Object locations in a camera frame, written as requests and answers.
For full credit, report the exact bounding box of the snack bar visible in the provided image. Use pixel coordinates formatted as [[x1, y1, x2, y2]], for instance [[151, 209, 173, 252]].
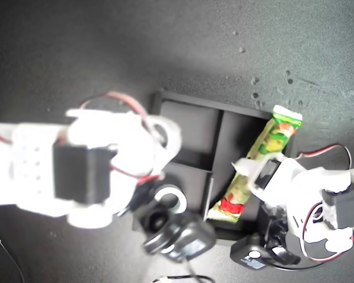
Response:
[[206, 105, 304, 223]]

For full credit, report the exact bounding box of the white tape roll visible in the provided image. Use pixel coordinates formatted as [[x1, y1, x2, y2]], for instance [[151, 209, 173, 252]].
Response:
[[152, 183, 187, 213]]

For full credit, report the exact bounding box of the black tray with wells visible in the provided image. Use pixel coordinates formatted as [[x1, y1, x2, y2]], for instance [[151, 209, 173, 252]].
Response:
[[150, 90, 301, 247]]

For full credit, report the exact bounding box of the red servo wire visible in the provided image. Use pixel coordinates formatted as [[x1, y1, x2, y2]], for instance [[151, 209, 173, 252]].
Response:
[[78, 91, 155, 134], [296, 143, 353, 170]]

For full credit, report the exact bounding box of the black camera box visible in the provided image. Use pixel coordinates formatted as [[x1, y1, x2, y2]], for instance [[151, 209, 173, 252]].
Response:
[[230, 232, 301, 269], [142, 206, 217, 264]]

